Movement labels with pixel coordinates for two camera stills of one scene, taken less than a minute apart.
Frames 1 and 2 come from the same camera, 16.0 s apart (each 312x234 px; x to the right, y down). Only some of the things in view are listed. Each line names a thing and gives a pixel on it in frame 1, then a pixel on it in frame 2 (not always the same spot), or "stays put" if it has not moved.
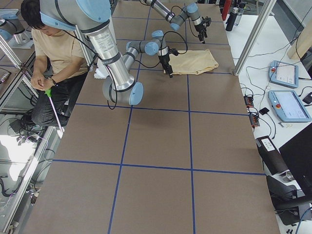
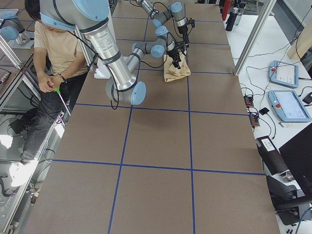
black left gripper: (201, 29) -> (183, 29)
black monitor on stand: (291, 204) stays put
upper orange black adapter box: (248, 101) stays put
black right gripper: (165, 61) -> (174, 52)
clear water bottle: (240, 13) stays put
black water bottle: (231, 19) stays put
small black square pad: (263, 110) stays put
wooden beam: (303, 44) stays put
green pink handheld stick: (48, 92) -> (58, 91)
